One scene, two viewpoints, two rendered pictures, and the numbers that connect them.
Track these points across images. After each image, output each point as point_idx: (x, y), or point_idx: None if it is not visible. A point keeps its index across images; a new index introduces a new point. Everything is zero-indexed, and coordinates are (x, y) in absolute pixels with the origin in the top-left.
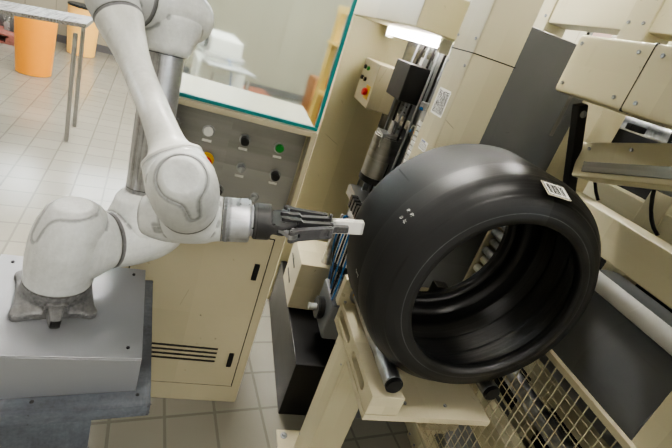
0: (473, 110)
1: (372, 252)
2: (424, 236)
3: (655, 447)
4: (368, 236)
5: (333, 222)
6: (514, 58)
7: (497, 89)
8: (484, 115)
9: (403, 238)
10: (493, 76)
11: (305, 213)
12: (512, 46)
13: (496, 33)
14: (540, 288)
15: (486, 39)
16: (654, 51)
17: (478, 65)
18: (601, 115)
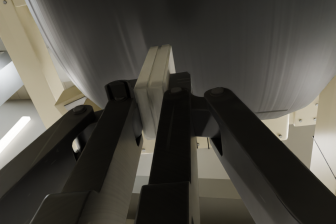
0: (331, 105)
1: (104, 12)
2: (80, 88)
3: None
4: (176, 15)
5: (146, 134)
6: (313, 147)
7: (319, 120)
8: (323, 92)
9: (84, 82)
10: (322, 138)
11: (248, 200)
12: (316, 161)
13: (325, 185)
14: None
15: (330, 186)
16: (206, 144)
17: (332, 161)
18: None
